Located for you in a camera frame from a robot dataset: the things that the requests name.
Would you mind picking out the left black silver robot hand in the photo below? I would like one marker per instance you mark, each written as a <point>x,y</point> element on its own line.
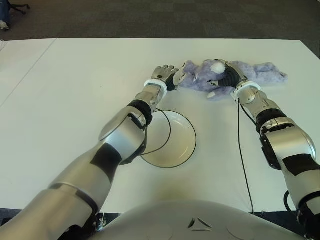
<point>167,75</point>

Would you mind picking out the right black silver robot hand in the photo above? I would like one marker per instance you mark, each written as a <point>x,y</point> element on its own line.
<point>231,76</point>

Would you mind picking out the purple plush bear doll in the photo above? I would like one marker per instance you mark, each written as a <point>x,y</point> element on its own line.
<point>200,80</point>

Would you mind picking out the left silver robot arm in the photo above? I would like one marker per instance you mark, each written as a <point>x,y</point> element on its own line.
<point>95,162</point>

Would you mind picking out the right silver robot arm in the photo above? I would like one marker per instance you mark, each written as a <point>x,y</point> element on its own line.
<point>282,145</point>

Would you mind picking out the white plate with black rim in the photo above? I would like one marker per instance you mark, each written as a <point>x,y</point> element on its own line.
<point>175,142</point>

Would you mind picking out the silver robot torso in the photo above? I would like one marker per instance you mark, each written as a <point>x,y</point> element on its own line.
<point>200,220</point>

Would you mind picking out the person leg in blue jeans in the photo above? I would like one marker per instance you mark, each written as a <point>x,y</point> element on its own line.
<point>5,15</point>

